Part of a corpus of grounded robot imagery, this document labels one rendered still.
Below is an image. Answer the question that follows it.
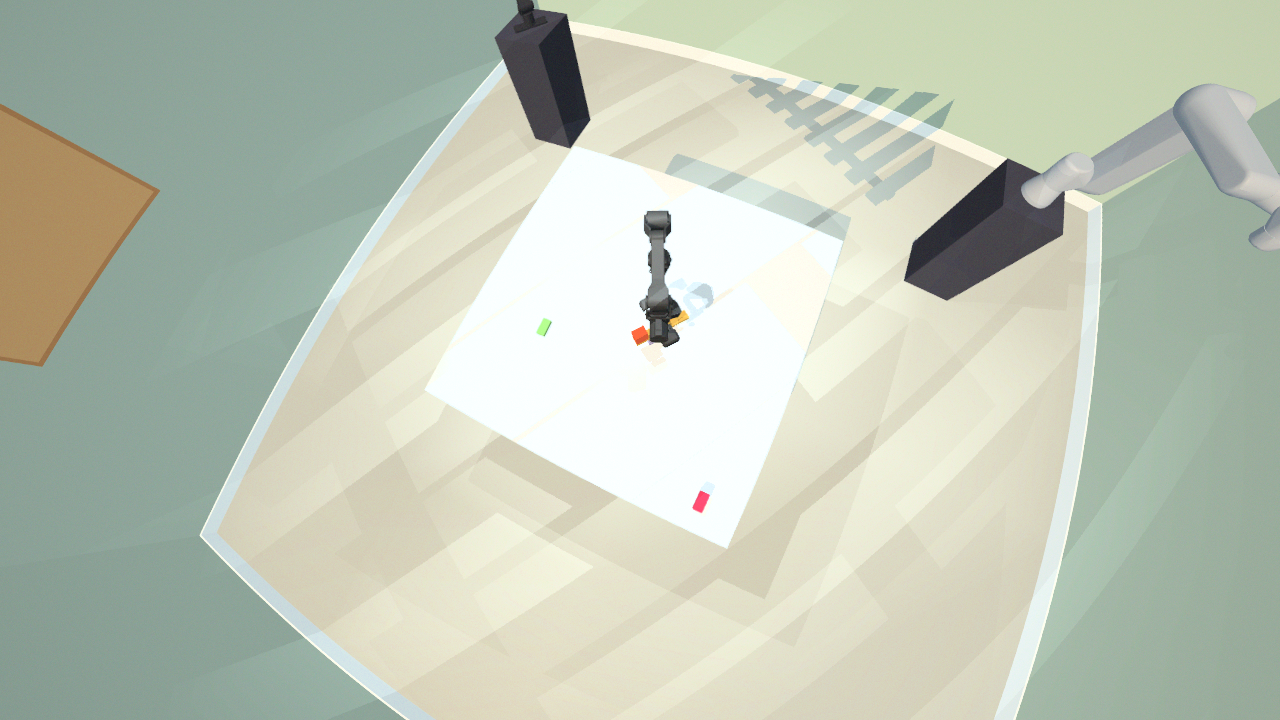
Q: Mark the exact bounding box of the orange and yellow bar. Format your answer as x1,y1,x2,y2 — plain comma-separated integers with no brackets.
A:
631,310,689,346

